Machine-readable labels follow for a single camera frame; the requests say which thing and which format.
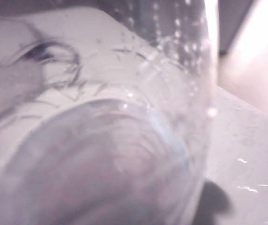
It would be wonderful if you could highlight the clear red-label water bottle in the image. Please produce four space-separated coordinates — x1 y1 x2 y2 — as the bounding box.
0 0 220 225

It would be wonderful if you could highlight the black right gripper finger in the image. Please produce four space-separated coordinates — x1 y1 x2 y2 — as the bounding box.
203 180 232 225

